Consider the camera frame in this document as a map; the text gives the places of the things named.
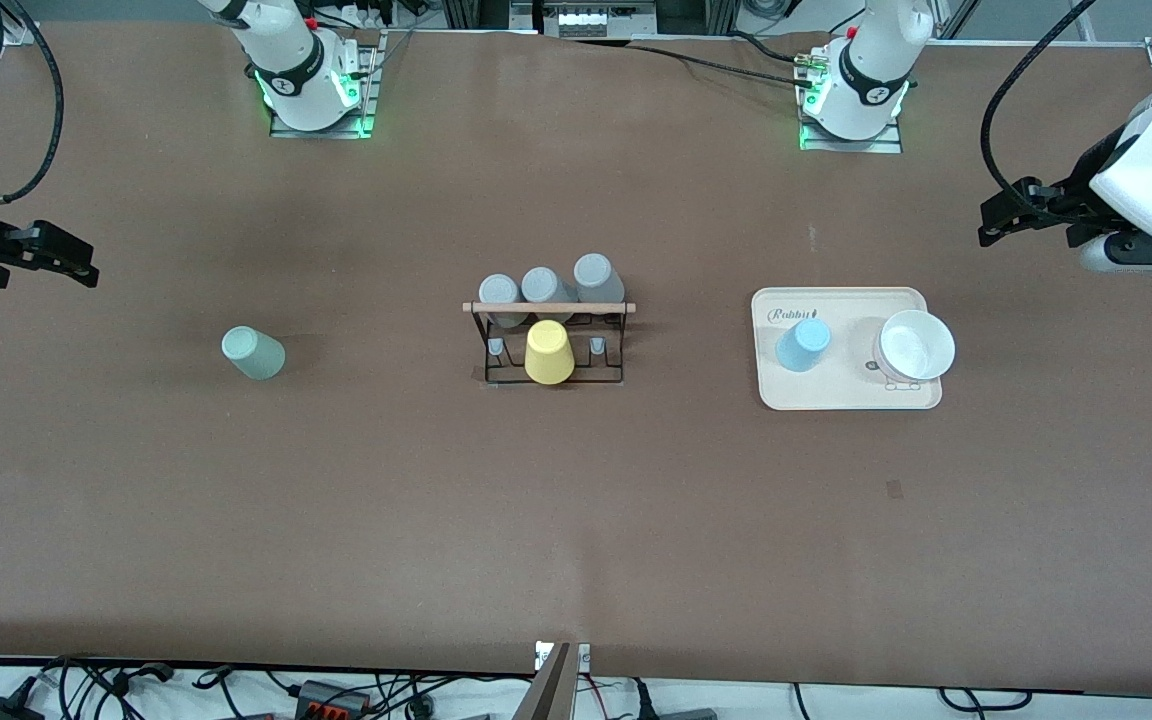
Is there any mint green plastic cup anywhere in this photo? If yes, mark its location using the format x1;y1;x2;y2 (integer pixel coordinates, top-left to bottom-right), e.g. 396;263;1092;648
221;326;287;382

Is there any light blue plastic cup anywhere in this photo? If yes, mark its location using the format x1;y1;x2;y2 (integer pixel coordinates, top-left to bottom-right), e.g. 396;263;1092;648
774;318;833;374

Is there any white bowl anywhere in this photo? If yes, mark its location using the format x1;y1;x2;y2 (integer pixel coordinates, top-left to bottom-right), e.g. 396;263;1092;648
872;309;958;387

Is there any beige rabbit print tray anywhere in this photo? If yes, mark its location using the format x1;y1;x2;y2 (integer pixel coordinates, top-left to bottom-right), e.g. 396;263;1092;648
750;287;945;413

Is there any grey plastic cup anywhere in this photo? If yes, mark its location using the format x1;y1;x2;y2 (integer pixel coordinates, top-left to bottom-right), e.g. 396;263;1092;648
572;253;628;323
520;266;578;325
477;274;526;330

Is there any yellow plastic cup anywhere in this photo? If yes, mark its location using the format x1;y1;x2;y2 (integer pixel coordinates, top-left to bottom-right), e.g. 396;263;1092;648
524;319;576;386

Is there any black orange connector box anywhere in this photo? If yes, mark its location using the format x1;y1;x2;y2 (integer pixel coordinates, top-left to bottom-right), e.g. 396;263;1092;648
294;679;374;717

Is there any black plug block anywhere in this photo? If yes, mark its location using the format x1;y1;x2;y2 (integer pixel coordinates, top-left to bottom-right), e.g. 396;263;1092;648
630;680;719;720

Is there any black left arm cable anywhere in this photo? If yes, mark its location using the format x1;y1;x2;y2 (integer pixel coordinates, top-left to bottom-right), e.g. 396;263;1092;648
979;0;1103;201

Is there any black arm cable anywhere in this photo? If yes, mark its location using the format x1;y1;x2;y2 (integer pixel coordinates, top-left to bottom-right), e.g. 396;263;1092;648
979;0;1103;201
0;0;67;207

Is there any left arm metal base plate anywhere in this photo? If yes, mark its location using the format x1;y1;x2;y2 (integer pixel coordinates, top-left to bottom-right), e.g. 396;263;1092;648
797;44;906;155

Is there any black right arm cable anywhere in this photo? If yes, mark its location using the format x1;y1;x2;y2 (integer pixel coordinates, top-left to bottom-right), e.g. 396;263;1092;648
0;0;67;207

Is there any black table cable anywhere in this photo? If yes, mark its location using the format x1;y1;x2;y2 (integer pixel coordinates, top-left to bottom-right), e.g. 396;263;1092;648
556;36;823;90
726;30;809;65

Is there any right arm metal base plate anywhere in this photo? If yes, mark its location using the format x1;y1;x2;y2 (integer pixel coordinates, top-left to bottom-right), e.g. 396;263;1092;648
268;28;379;140

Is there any black wire cup rack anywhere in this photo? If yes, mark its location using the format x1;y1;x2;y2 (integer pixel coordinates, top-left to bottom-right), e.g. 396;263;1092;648
462;300;638;390

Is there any black looped floor cable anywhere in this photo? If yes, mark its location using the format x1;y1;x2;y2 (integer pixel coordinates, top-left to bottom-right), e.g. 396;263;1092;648
939;686;1034;715

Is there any white post bracket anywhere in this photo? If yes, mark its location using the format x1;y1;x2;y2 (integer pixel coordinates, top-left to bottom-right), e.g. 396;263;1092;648
534;641;593;673

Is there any grey brown mounting post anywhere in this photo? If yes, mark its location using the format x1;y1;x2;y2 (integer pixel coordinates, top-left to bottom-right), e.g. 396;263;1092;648
510;642;578;720

